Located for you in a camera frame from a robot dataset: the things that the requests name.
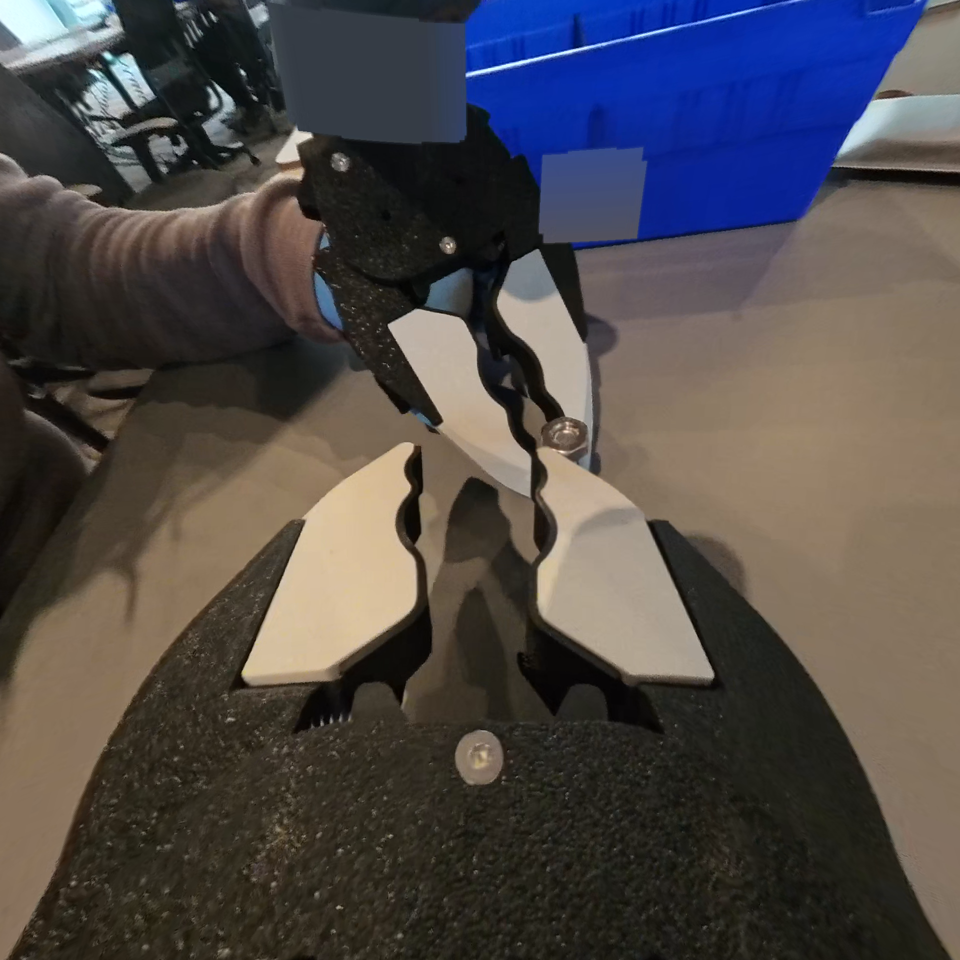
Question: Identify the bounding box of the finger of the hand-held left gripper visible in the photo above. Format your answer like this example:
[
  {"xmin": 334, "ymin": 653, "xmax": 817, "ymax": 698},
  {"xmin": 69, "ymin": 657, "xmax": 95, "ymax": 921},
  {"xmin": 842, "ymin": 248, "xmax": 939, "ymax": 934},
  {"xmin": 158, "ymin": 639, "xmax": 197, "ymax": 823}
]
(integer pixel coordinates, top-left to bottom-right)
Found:
[
  {"xmin": 491, "ymin": 244, "xmax": 601, "ymax": 475},
  {"xmin": 388, "ymin": 309, "xmax": 541, "ymax": 498}
]

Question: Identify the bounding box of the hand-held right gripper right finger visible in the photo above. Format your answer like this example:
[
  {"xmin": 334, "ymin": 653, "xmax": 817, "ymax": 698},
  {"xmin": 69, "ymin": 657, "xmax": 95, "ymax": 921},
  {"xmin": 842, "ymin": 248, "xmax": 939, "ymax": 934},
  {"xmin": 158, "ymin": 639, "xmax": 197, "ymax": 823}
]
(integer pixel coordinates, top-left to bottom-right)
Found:
[{"xmin": 527, "ymin": 448, "xmax": 715, "ymax": 687}]

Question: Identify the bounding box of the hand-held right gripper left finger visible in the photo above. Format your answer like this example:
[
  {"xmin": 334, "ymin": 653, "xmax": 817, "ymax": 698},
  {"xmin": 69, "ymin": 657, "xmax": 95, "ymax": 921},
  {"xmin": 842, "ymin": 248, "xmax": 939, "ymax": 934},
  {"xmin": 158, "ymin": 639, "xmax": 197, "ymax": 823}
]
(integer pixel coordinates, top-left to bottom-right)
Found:
[{"xmin": 241, "ymin": 441, "xmax": 438, "ymax": 687}]

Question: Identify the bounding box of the silver hex nut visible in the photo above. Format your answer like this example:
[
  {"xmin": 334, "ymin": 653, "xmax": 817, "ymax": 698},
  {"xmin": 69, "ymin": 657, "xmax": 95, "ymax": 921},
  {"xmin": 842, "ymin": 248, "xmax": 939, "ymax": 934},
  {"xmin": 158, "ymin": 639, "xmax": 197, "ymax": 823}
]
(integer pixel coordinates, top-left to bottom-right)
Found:
[{"xmin": 538, "ymin": 417, "xmax": 591, "ymax": 462}]

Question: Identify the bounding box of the blue plastic bin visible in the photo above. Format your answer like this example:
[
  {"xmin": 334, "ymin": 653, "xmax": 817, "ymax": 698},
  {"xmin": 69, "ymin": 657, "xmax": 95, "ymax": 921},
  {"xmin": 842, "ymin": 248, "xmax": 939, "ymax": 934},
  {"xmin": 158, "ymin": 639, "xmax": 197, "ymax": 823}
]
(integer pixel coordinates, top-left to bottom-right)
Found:
[{"xmin": 465, "ymin": 0, "xmax": 931, "ymax": 249}]

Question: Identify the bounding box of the person's left forearm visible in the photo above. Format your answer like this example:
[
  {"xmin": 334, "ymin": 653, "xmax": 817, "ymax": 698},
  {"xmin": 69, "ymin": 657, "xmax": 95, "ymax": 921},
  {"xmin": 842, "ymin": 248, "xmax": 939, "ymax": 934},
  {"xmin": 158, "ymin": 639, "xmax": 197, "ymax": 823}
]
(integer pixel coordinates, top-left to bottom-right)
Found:
[{"xmin": 0, "ymin": 153, "xmax": 342, "ymax": 370}]

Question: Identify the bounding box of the group of black office chairs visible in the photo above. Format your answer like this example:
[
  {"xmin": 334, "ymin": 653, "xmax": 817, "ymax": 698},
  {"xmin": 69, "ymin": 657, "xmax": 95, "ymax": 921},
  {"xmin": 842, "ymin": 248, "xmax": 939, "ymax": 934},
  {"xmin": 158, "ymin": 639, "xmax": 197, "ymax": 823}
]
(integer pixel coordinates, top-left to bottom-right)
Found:
[{"xmin": 75, "ymin": 0, "xmax": 264, "ymax": 185}]

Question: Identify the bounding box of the grey metal clamp lever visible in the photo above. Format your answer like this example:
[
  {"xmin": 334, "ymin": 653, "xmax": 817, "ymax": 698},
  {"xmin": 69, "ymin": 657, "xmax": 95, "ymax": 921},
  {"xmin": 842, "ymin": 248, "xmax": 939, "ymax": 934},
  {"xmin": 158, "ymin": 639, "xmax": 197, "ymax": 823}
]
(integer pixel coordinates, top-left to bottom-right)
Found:
[{"xmin": 832, "ymin": 90, "xmax": 960, "ymax": 185}]

